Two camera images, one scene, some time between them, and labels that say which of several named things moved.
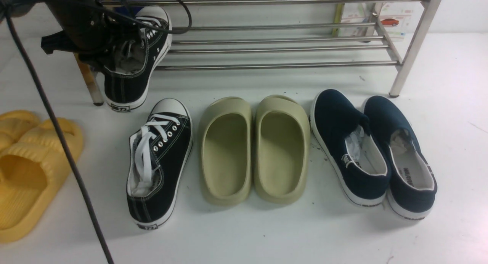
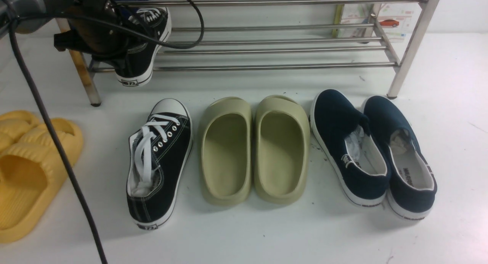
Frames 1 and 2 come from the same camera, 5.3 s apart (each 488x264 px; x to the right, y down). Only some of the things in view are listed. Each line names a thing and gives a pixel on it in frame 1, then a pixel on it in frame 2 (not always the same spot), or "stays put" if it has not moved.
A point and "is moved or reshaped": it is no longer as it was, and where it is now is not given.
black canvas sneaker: (127, 84) is moved or reshaped
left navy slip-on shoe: (352, 152) stays put
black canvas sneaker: (159, 152) stays put
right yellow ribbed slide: (32, 169) stays put
